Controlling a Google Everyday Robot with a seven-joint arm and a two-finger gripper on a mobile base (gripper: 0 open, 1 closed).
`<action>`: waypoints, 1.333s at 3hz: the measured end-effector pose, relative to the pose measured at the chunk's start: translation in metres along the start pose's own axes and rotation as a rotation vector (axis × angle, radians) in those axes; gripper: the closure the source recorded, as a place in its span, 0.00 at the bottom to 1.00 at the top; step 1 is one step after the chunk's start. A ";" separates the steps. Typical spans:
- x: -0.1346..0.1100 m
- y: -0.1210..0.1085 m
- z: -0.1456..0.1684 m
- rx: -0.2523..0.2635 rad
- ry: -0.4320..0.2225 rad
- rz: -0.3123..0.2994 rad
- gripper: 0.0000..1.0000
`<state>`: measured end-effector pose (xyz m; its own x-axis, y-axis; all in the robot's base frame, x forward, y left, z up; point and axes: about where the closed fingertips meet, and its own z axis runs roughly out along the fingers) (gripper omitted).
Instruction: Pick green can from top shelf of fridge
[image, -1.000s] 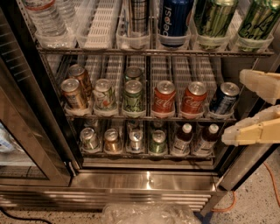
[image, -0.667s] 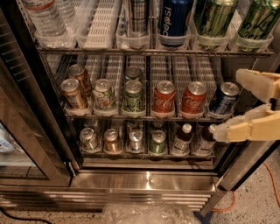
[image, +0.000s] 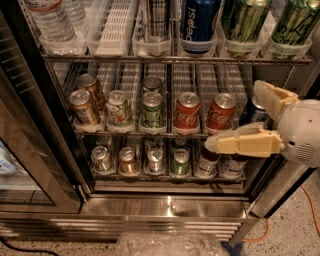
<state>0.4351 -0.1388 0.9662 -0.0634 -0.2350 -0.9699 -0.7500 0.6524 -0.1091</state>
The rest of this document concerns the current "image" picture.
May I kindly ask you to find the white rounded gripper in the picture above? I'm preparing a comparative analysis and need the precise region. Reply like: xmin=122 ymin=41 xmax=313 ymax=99
xmin=205 ymin=80 xmax=320 ymax=168

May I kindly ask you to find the dark blue can middle shelf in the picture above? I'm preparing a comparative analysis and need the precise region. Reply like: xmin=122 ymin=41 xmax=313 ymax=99
xmin=239 ymin=95 xmax=269 ymax=126

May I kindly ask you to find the red Coca-Cola can right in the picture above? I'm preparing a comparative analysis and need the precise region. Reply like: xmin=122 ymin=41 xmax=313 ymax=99
xmin=207 ymin=93 xmax=236 ymax=130

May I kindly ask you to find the red coca-cola can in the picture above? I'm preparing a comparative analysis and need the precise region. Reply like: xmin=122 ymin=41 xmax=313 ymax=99
xmin=174 ymin=92 xmax=201 ymax=129
xmin=207 ymin=93 xmax=236 ymax=130

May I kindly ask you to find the steel fridge door right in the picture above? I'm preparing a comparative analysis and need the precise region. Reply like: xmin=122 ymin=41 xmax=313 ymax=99
xmin=250 ymin=161 xmax=316 ymax=218

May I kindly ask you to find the red Coca-Cola can left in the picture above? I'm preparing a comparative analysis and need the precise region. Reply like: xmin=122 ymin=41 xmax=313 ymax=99
xmin=174 ymin=92 xmax=201 ymax=129

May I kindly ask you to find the green can top shelf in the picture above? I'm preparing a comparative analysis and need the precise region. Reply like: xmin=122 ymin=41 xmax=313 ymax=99
xmin=221 ymin=0 xmax=272 ymax=43

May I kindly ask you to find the green can middle shelf front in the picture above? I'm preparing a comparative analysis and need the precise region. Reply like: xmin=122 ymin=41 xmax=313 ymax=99
xmin=140 ymin=91 xmax=163 ymax=128

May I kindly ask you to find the green can middle shelf rear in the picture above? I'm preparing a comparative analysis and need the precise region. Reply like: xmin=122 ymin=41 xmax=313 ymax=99
xmin=141 ymin=76 xmax=163 ymax=94

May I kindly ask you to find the blue Pepsi can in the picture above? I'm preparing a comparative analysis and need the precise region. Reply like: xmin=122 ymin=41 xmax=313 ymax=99
xmin=180 ymin=0 xmax=221 ymax=54

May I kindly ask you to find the gold can bottom shelf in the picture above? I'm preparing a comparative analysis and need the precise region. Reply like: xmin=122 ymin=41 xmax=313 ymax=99
xmin=119 ymin=147 xmax=138 ymax=175

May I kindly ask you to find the white green soda can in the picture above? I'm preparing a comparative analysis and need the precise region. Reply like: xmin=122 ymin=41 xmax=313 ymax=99
xmin=106 ymin=90 xmax=133 ymax=126

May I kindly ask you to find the stainless steel fridge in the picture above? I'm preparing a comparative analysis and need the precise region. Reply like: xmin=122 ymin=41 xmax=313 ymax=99
xmin=0 ymin=0 xmax=319 ymax=243

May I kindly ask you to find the silver green can bottom shelf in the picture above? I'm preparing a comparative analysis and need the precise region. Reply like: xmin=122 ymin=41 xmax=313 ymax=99
xmin=91 ymin=146 xmax=113 ymax=172

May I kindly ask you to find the gold can front left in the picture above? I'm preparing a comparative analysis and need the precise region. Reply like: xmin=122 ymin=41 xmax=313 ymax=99
xmin=69 ymin=89 xmax=100 ymax=125

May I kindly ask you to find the gold can rear left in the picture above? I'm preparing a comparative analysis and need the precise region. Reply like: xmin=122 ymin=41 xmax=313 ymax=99
xmin=76 ymin=73 xmax=105 ymax=113

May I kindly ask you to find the glass fridge door left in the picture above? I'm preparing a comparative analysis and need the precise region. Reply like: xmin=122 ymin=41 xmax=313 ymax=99
xmin=0 ymin=3 xmax=83 ymax=213

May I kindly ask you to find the brown bottle right white cap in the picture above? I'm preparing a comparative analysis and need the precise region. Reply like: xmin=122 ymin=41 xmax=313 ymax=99
xmin=220 ymin=154 xmax=248 ymax=179

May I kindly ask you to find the brown bottle white cap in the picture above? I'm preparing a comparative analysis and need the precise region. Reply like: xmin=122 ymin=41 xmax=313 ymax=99
xmin=220 ymin=154 xmax=248 ymax=179
xmin=196 ymin=147 xmax=220 ymax=178

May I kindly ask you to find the brown bottle left white cap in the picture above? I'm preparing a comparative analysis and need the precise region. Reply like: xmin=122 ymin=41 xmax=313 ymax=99
xmin=196 ymin=147 xmax=220 ymax=178

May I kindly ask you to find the clear plastic bag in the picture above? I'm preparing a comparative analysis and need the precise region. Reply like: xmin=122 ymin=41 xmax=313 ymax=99
xmin=116 ymin=233 xmax=229 ymax=256

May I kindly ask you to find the clear water bottle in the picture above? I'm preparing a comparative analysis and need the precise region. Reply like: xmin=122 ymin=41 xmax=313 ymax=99
xmin=24 ymin=0 xmax=77 ymax=55

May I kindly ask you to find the orange cable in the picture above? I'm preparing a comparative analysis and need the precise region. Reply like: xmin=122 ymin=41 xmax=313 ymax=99
xmin=241 ymin=185 xmax=320 ymax=244

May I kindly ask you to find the black cable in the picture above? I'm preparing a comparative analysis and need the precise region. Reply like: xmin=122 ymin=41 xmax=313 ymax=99
xmin=0 ymin=237 xmax=61 ymax=256

